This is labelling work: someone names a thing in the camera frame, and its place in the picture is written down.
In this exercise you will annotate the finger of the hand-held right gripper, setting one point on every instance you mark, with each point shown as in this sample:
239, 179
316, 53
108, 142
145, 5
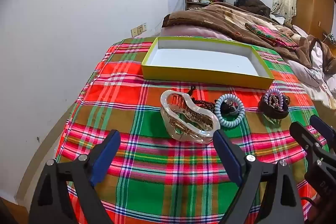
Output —
321, 125
300, 134

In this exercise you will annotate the clear hair claw clip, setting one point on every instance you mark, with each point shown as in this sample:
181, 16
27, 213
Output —
170, 113

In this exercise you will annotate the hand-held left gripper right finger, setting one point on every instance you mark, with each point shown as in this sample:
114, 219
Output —
227, 155

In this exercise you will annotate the colourful plaid bed cloth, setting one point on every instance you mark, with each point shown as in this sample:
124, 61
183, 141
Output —
157, 174

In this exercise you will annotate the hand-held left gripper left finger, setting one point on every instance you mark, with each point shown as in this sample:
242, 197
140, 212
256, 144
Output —
105, 158

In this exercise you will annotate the shallow yellow cardboard box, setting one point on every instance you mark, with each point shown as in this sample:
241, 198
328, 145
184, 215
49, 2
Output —
204, 58

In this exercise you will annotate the folded plaid cloth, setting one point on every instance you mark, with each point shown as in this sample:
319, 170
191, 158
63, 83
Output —
273, 35

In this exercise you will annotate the pink blanket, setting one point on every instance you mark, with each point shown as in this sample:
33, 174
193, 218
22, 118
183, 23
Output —
189, 31

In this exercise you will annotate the wall socket panel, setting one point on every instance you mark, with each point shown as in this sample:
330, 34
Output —
138, 30

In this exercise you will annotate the white quilt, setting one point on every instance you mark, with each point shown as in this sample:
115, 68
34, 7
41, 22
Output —
304, 74

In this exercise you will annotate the dark jacket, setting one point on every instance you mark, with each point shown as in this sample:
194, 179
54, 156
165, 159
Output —
254, 6

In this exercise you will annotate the wooden wardrobe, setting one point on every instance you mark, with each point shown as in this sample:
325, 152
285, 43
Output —
312, 3

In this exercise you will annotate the black rhinestone hair accessory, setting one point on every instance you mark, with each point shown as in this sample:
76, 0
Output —
273, 113

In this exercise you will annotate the brown fleece blanket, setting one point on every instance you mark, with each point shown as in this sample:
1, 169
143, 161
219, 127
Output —
197, 16

